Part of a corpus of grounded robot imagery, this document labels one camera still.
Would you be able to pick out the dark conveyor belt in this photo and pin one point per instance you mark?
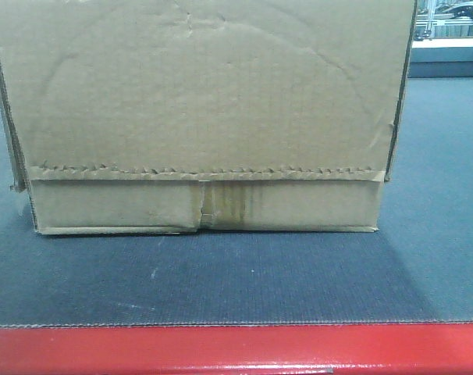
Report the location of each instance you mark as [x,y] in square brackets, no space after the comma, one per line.
[417,267]

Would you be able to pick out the red conveyor frame edge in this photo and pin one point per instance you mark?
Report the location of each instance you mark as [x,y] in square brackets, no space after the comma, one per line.
[429,348]

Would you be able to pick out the brown cardboard carton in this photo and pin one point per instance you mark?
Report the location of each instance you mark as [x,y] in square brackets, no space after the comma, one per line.
[175,116]

